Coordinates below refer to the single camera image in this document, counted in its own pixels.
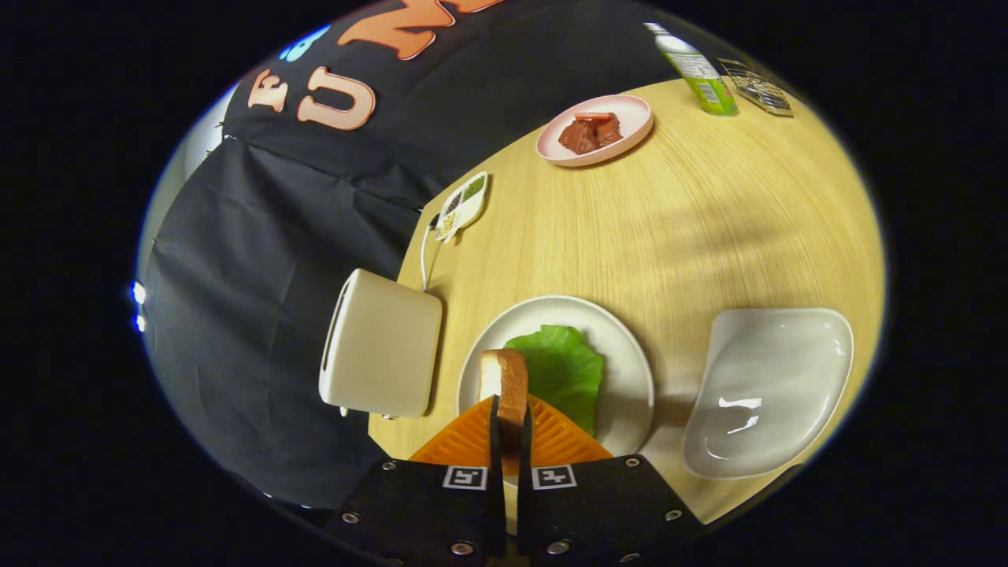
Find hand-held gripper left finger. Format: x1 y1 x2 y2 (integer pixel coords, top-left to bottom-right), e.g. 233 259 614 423
323 394 505 567

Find green lettuce leaf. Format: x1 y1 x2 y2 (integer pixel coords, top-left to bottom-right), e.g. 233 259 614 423
504 324 606 436

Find round white plate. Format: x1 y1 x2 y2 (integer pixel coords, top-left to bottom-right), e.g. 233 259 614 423
457 295 655 458

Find green label bottle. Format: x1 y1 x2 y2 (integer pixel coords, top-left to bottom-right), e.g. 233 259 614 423
643 22 739 117

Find toast bread slice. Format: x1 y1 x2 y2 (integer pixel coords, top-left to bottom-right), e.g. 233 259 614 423
478 349 530 454

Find white toaster cable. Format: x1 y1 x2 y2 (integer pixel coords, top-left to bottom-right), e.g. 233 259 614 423
420 213 442 292

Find divided white condiment dish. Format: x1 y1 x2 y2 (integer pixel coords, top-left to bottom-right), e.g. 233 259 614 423
433 171 490 243

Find white toaster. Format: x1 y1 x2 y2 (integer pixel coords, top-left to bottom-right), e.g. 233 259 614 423
318 269 443 419

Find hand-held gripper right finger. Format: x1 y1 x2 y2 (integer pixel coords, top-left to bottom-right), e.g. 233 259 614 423
516 394 706 567

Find pink plate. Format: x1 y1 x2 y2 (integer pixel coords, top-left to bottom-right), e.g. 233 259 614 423
536 94 654 168

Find metal wire basket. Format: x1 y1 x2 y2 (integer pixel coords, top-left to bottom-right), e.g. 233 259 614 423
718 57 795 118

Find brown meat pieces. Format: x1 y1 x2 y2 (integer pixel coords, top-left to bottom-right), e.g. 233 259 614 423
558 113 623 155

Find square white dish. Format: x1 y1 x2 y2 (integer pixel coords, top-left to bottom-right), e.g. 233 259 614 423
681 308 855 481

